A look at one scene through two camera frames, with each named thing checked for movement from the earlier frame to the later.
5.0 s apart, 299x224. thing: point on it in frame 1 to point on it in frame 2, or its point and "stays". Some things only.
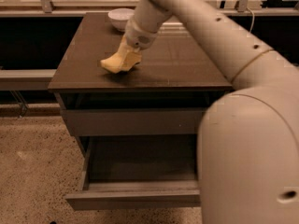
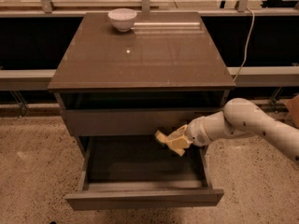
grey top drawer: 133,121 stays
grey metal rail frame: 42,79 stays
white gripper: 139,36 to 196,133
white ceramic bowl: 121,17 stays
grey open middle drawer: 138,172 stays
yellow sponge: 111,63 to 163,137
